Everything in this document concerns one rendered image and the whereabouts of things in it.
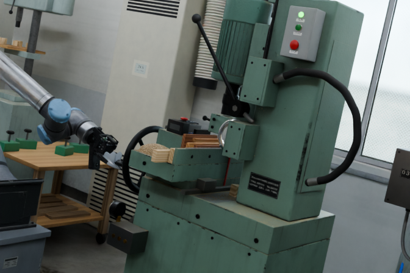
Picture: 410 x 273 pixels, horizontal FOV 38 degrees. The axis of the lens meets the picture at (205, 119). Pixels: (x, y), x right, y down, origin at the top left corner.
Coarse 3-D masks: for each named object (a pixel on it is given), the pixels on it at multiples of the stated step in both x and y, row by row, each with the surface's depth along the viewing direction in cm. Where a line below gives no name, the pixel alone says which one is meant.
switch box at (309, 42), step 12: (312, 12) 182; (324, 12) 184; (288, 24) 187; (312, 24) 182; (288, 36) 186; (300, 36) 184; (312, 36) 182; (288, 48) 186; (300, 48) 184; (312, 48) 184; (312, 60) 185
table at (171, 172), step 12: (132, 156) 208; (144, 156) 204; (144, 168) 204; (156, 168) 201; (168, 168) 197; (180, 168) 198; (192, 168) 204; (204, 168) 209; (216, 168) 215; (240, 168) 227; (168, 180) 197; (180, 180) 200; (192, 180) 205
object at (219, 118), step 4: (212, 116) 220; (216, 116) 219; (220, 116) 218; (224, 116) 217; (228, 116) 219; (212, 120) 220; (216, 120) 219; (220, 120) 218; (224, 120) 217; (212, 124) 220; (216, 124) 219; (220, 124) 218; (212, 128) 220; (216, 128) 219; (216, 132) 219
